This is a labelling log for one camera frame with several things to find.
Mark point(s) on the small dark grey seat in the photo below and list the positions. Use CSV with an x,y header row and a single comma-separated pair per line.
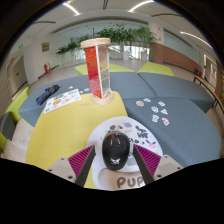
x,y
6,126

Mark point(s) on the green exit sign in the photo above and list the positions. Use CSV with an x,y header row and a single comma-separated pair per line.
x,y
20,46

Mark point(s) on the wooden bench black legs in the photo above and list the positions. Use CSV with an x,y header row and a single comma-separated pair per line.
x,y
208,88

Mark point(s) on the framed wall plaque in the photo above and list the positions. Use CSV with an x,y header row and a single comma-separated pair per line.
x,y
45,46

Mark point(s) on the lime green upholstered seat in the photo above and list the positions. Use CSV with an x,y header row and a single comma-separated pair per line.
x,y
18,105
118,68
156,68
2,141

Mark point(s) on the row of potted plants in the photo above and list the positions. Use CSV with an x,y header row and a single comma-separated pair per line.
x,y
116,33

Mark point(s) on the dark blue folded umbrella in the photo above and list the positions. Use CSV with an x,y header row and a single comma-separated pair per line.
x,y
47,94

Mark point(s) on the long grey upholstered seat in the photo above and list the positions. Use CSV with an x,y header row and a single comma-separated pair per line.
x,y
31,111

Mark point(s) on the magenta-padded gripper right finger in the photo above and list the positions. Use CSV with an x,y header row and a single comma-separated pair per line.
x,y
151,160

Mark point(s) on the red fire extinguisher box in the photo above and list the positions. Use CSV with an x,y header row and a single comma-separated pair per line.
x,y
47,68

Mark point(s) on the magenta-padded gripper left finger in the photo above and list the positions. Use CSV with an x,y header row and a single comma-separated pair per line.
x,y
77,163

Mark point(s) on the ceiling strip lights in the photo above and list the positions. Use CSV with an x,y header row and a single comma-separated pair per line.
x,y
71,8

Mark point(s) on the white printed mouse pad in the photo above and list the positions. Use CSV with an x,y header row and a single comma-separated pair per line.
x,y
100,133

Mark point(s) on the white sticker sheet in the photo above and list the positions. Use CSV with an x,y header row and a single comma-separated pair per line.
x,y
61,100

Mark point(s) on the black computer mouse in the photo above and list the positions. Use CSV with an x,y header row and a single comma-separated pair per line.
x,y
115,150

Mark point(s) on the red acrylic tower wooden ends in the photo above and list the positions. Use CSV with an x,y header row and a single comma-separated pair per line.
x,y
98,71

